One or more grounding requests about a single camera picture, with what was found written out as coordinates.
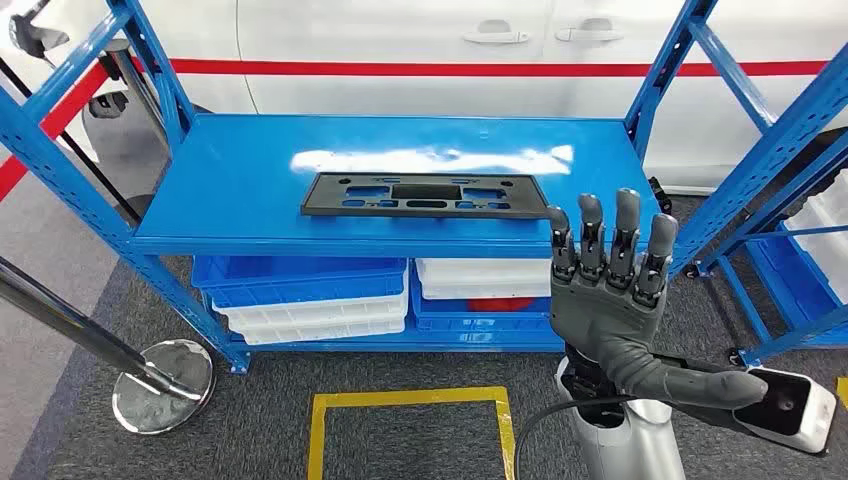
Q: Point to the red item in bin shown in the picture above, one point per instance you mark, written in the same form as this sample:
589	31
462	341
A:
500	305

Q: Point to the chrome stanchion base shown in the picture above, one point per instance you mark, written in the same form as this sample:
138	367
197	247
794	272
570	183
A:
146	411

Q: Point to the chrome stanchion post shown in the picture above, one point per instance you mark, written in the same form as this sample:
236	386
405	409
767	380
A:
118	46
66	318

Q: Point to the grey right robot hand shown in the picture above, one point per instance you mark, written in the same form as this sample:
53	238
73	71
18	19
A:
603	318

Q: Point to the black plastic frame part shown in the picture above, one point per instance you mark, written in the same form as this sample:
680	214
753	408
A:
318	199

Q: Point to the blue wheeled shelf rack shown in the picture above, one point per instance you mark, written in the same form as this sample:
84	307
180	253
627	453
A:
782	278

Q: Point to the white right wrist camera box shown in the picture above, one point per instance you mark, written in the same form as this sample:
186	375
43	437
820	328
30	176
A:
811	414

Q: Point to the red barrier belt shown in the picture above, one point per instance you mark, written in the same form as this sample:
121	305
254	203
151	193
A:
66	111
397	68

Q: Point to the black pole stand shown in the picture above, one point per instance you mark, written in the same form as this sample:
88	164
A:
136	206

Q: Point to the yellow floor tape square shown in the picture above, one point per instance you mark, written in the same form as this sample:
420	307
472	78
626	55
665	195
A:
397	396

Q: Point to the white car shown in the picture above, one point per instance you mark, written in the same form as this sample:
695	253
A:
397	33

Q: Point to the blue plastic bin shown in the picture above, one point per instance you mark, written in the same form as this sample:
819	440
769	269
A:
464	321
298	285

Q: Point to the blue metal shelf rack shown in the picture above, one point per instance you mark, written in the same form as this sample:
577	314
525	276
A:
265	166

